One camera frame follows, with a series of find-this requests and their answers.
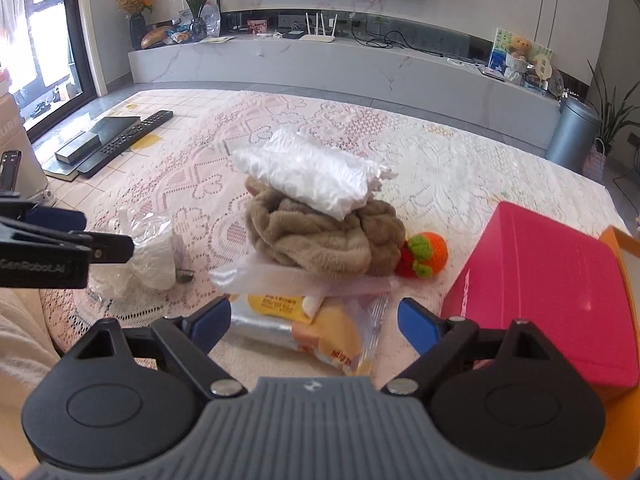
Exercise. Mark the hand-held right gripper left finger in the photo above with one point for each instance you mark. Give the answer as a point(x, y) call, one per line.
point(216, 322)

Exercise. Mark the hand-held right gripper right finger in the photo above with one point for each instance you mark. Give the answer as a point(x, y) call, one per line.
point(415, 325)

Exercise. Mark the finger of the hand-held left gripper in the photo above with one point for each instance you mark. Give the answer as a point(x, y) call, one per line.
point(57, 220)
point(112, 249)

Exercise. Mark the clear plastic bag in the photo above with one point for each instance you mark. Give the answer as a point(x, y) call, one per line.
point(211, 20)
point(155, 260)

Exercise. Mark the orange red crocheted toy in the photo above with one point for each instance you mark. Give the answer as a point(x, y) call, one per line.
point(429, 249)

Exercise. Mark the translucent plastic bag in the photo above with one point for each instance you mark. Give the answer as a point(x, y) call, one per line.
point(280, 277)

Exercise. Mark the yellow snack packet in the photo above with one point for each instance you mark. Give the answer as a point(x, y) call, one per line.
point(320, 332)

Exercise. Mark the brown fleece cloth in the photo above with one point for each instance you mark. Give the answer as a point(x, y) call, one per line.
point(310, 242)

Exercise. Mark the pink storage box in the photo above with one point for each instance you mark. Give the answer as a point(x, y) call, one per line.
point(540, 280)

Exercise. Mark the white plastic-wrapped pack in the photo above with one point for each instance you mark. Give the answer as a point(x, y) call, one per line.
point(310, 170)

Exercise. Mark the orange cardboard box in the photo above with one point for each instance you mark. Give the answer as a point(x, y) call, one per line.
point(622, 245)

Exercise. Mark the dark rectangular box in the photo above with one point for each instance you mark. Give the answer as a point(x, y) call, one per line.
point(77, 147)

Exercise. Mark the black remote control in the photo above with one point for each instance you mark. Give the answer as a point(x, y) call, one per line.
point(136, 131)

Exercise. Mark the glass sliding door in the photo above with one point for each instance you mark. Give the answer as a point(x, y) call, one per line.
point(45, 35)

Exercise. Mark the dark vase with dried flowers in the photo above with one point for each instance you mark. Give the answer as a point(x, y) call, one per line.
point(138, 32)

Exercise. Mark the brown loaf-shaped ornament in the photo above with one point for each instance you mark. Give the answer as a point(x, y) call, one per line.
point(156, 37)

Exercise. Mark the green plant in glass vase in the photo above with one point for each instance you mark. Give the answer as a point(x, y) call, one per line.
point(197, 27)

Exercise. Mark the pink woven basket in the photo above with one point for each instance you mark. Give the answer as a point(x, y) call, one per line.
point(594, 162)

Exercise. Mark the grey trash can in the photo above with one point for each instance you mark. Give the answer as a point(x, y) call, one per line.
point(572, 135)

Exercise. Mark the pink patterned box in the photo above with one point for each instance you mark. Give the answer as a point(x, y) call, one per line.
point(257, 26)

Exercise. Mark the grey marble television cabinet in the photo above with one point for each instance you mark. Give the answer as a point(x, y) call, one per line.
point(325, 70)

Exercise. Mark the black set-top box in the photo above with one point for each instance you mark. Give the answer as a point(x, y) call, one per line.
point(292, 35)

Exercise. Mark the colourful picture board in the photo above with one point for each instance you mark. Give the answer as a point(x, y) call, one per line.
point(500, 52)

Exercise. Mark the teddy bear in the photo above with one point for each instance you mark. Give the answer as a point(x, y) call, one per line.
point(519, 55)

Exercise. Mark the long-leaf potted plant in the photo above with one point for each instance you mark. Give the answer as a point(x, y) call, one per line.
point(617, 115)

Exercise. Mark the white router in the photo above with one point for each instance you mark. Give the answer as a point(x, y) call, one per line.
point(317, 36)

